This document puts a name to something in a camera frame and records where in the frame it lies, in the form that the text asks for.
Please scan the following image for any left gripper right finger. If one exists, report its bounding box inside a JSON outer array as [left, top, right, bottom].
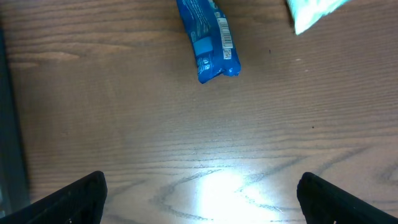
[[297, 172, 397, 224]]

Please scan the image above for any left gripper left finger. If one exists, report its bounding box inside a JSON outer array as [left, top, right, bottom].
[[1, 171, 108, 224]]

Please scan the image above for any blue snack packet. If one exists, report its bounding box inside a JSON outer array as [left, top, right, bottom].
[[176, 0, 241, 83]]

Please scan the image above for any teal wet wipes packet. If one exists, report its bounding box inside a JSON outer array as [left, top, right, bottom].
[[287, 0, 349, 35]]

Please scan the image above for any grey plastic mesh basket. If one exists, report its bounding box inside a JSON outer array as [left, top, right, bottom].
[[1, 32, 30, 218]]

